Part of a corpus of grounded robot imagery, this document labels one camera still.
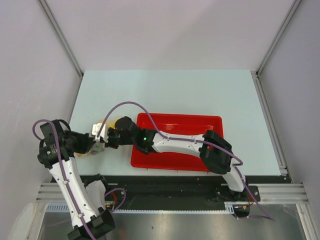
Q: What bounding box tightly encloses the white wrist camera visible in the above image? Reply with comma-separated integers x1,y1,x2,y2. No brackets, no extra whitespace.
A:
91,123,109,143
40,119,64,145

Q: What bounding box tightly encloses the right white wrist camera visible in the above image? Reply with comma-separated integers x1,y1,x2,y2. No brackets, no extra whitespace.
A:
91,123,109,143

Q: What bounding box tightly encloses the clear zip top bag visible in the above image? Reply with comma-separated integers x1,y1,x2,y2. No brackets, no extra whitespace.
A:
74,119,118,159

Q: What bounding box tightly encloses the aluminium frame post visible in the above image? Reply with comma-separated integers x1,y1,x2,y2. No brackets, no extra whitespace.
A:
254,0,302,77
36,0,85,78

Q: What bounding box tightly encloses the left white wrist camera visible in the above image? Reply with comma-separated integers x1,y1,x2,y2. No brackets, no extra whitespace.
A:
40,119,64,145

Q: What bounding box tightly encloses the red plastic tray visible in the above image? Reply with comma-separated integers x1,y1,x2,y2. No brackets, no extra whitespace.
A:
130,113,224,172

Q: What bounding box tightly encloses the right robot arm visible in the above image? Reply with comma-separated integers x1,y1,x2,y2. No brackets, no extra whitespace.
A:
96,116,249,201

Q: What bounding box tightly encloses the right aluminium frame post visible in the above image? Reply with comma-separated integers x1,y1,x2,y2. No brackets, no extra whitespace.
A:
254,0,302,77

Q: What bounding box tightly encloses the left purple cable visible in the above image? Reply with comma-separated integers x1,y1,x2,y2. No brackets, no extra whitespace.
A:
32,119,97,240

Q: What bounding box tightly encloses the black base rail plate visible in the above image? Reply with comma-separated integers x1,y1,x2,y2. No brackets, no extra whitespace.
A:
51,174,292,213

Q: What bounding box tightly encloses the left aluminium frame post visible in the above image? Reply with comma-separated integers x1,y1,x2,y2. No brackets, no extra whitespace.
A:
36,0,85,78

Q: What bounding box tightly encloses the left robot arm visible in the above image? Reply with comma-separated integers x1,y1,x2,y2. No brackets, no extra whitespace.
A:
37,119,116,240

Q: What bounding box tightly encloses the aluminium front rail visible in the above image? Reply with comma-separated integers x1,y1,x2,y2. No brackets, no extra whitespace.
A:
35,183,309,204

